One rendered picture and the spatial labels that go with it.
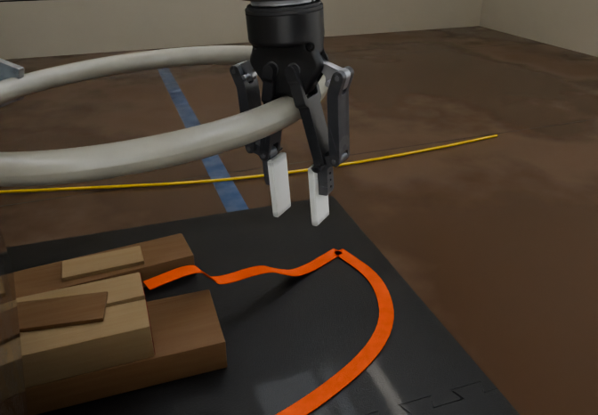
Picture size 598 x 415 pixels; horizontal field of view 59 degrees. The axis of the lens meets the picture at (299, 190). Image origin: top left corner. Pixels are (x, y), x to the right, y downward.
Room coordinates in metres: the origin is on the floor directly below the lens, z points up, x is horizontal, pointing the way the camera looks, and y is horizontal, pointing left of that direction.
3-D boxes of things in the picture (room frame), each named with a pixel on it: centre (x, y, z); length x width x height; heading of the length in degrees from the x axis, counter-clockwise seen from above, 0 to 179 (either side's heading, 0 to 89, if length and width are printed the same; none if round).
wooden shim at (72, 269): (1.43, 0.64, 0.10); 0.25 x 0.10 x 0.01; 112
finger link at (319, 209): (0.52, -0.02, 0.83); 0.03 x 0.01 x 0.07; 150
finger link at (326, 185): (0.51, -0.04, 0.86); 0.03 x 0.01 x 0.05; 60
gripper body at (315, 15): (0.53, 0.01, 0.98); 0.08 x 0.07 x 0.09; 60
